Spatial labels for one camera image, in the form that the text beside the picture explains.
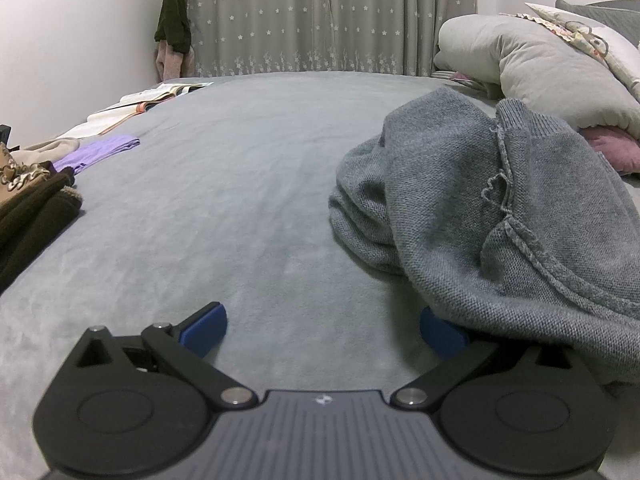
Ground pink hanging garment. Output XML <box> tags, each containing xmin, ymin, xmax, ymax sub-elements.
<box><xmin>155</xmin><ymin>40</ymin><xmax>196</xmax><ymax>81</ymax></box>

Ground printed white pillow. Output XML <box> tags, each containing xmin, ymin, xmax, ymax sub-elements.
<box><xmin>525</xmin><ymin>2</ymin><xmax>640</xmax><ymax>103</ymax></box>

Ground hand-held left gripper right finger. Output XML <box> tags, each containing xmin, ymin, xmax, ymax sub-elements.
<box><xmin>390</xmin><ymin>306</ymin><xmax>591</xmax><ymax>408</ymax></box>

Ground grey quilted headboard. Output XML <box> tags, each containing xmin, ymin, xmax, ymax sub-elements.
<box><xmin>555</xmin><ymin>0</ymin><xmax>640</xmax><ymax>48</ymax></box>

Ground beige cloth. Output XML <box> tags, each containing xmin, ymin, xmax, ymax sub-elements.
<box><xmin>10</xmin><ymin>137</ymin><xmax>81</xmax><ymax>166</ymax></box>

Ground dark green hanging jacket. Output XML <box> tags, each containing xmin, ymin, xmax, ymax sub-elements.
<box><xmin>153</xmin><ymin>0</ymin><xmax>192</xmax><ymax>54</ymax></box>

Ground light grey duvet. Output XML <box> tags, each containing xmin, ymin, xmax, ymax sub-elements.
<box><xmin>432</xmin><ymin>14</ymin><xmax>640</xmax><ymax>136</ymax></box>

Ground grey bed blanket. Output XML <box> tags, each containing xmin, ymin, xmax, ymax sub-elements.
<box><xmin>0</xmin><ymin>71</ymin><xmax>640</xmax><ymax>480</ymax></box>

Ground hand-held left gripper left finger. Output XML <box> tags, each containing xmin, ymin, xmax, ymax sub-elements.
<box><xmin>75</xmin><ymin>301</ymin><xmax>258</xmax><ymax>408</ymax></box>

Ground striped pink cloth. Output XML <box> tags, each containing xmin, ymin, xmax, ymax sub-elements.
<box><xmin>434</xmin><ymin>71</ymin><xmax>488</xmax><ymax>95</ymax></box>

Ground pink pillow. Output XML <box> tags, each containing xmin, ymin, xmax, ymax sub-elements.
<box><xmin>580</xmin><ymin>126</ymin><xmax>640</xmax><ymax>176</ymax></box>

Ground white open book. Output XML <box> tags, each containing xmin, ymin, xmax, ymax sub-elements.
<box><xmin>59</xmin><ymin>102</ymin><xmax>166</xmax><ymax>140</ymax></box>

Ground dark brown garment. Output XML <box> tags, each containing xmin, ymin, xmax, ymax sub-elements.
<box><xmin>0</xmin><ymin>161</ymin><xmax>83</xmax><ymax>293</ymax></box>

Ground purple folded cloth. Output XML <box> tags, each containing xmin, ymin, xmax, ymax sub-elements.
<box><xmin>52</xmin><ymin>135</ymin><xmax>141</xmax><ymax>176</ymax></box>

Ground brown patterned cloth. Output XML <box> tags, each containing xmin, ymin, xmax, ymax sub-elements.
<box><xmin>0</xmin><ymin>142</ymin><xmax>53</xmax><ymax>211</ymax></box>

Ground grey star-patterned curtain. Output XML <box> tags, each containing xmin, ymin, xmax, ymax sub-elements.
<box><xmin>180</xmin><ymin>0</ymin><xmax>478</xmax><ymax>77</ymax></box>

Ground grey knitted sweater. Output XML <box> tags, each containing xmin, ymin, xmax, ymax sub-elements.
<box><xmin>328</xmin><ymin>86</ymin><xmax>640</xmax><ymax>386</ymax></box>

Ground magazines at bed edge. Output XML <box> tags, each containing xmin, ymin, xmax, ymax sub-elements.
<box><xmin>116</xmin><ymin>81</ymin><xmax>214</xmax><ymax>111</ymax></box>

